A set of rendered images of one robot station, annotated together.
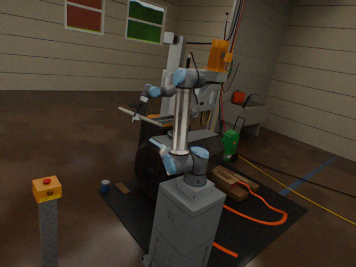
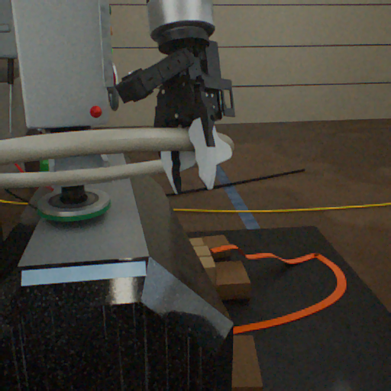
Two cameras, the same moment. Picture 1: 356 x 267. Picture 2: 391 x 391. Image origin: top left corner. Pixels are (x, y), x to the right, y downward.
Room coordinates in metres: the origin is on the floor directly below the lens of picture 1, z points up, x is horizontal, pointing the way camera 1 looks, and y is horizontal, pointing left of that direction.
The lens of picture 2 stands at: (1.66, 0.92, 1.40)
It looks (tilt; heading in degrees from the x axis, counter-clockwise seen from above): 20 degrees down; 307
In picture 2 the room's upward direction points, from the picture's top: straight up
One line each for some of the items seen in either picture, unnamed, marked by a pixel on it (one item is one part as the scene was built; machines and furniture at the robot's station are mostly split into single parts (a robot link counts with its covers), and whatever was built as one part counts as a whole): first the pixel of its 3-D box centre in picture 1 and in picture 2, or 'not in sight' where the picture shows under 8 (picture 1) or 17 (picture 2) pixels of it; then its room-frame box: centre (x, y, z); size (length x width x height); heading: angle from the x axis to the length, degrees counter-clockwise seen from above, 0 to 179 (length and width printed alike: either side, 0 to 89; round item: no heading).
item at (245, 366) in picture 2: not in sight; (241, 371); (2.48, -0.44, 0.07); 0.30 x 0.12 x 0.12; 128
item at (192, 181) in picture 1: (195, 175); not in sight; (1.61, -0.20, 0.98); 0.19 x 0.19 x 0.10
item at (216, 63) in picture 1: (219, 55); not in sight; (3.35, -0.37, 1.88); 0.31 x 0.28 x 0.40; 55
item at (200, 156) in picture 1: (197, 159); not in sight; (1.61, -0.18, 1.11); 0.17 x 0.15 x 0.18; 121
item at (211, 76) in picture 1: (201, 76); not in sight; (3.10, -0.18, 1.60); 0.96 x 0.25 x 0.17; 145
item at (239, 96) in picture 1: (240, 96); not in sight; (6.03, -1.41, 1.00); 0.50 x 0.22 x 0.33; 135
